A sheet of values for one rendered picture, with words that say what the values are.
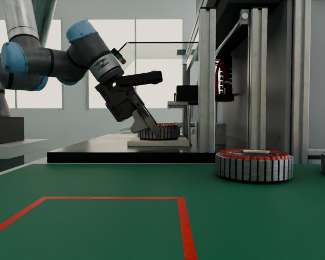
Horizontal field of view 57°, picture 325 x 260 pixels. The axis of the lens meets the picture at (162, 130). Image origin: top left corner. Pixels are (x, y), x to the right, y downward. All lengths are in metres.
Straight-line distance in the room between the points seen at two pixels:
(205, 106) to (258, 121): 0.11
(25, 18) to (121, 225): 0.72
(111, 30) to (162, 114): 1.78
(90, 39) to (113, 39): 4.97
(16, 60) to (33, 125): 5.24
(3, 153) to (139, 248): 0.87
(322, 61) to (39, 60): 0.64
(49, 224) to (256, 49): 0.49
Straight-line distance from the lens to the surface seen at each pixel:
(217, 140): 0.77
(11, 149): 1.07
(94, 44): 0.80
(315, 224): 0.29
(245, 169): 0.42
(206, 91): 0.60
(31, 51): 0.84
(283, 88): 0.64
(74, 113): 5.77
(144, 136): 0.75
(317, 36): 0.67
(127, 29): 5.78
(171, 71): 5.57
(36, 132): 6.02
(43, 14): 1.17
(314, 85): 0.66
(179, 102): 0.77
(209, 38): 0.62
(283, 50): 0.65
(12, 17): 0.91
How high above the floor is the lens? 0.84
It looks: 3 degrees down
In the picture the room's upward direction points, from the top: straight up
